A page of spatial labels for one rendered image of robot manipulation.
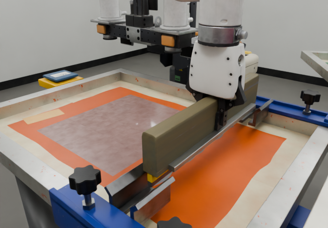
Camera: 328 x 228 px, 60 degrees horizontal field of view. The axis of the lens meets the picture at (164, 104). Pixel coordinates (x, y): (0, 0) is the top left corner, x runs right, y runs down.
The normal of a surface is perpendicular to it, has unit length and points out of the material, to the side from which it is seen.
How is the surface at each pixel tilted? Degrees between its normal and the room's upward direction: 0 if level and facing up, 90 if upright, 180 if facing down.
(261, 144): 0
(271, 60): 90
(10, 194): 0
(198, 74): 94
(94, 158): 0
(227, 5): 91
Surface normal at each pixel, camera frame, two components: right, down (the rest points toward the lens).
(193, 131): 0.77, 0.26
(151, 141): -0.64, 0.32
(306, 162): 0.00, -0.92
